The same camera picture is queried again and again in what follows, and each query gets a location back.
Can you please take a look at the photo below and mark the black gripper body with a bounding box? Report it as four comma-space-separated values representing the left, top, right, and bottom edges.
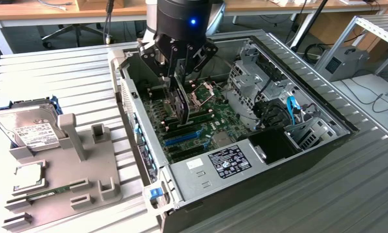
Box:
153, 0, 212, 60

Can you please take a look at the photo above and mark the graphics card with black fan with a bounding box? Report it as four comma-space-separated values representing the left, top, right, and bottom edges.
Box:
163, 58, 196, 126

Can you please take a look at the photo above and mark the silver perforated disk bay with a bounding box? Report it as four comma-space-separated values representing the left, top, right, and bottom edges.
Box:
228, 42, 298, 117

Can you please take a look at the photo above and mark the metal socket cover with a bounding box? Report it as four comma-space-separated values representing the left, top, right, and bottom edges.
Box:
189, 82, 216, 107

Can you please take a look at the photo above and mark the green motherboard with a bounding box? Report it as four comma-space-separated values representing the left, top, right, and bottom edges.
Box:
141, 80, 256, 165

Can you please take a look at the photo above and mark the office chair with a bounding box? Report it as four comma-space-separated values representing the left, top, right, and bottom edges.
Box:
39, 23, 113, 48

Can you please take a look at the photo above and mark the RAM stick with white label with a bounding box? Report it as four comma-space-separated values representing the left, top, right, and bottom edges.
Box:
165, 114, 214, 129

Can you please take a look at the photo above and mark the wooden box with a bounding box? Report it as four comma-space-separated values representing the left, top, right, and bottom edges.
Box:
75, 0, 109, 11

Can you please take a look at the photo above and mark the blue expansion slot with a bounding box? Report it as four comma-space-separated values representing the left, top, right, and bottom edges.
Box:
163, 131, 205, 147

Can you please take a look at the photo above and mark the silver chipset heatsink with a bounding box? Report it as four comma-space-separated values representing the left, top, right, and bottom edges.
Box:
212, 132, 237, 149

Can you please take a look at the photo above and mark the black pole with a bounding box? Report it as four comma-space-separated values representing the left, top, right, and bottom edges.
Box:
290, 0, 329, 53

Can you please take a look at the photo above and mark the grey control box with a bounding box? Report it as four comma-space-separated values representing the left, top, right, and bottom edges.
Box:
314, 46, 370, 82

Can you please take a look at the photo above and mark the silver hard disk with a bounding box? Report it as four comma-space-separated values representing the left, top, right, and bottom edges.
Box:
0, 104, 61, 152

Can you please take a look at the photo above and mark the wooden desk with panel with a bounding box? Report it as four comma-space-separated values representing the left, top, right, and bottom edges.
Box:
222, 0, 388, 49

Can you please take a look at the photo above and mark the blue disk caddy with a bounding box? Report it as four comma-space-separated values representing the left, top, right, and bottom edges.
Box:
0, 95, 65, 127

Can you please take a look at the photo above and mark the grey power supply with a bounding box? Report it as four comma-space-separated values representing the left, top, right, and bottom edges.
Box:
161, 138, 269, 202

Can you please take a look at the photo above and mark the grey parts rack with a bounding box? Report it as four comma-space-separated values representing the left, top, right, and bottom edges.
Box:
1, 113, 123, 231

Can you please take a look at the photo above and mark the blue case latch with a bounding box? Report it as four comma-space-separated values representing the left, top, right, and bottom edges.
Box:
147, 188, 163, 200

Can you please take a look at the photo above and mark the silver CPU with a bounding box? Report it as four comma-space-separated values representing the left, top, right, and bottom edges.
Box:
11, 164, 42, 192

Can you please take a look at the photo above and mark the green RAM stick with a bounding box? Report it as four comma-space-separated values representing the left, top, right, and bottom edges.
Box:
5, 184, 86, 203

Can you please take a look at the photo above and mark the open black PC case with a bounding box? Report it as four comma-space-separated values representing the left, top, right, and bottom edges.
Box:
106, 35, 360, 233

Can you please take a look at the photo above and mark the black hanging cable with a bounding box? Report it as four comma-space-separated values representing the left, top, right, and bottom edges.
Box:
102, 0, 115, 45

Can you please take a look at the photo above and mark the black wire bundle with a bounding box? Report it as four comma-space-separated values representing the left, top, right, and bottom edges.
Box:
254, 99, 293, 129

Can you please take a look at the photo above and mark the blue wire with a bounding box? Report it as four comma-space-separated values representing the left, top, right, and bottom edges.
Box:
286, 96, 300, 126

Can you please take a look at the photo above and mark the silver disk bay bracket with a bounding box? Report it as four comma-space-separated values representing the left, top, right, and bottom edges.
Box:
284, 116, 340, 152

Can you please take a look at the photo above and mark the aluminium frame rack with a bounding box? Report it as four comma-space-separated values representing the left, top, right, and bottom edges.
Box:
313, 14, 388, 76

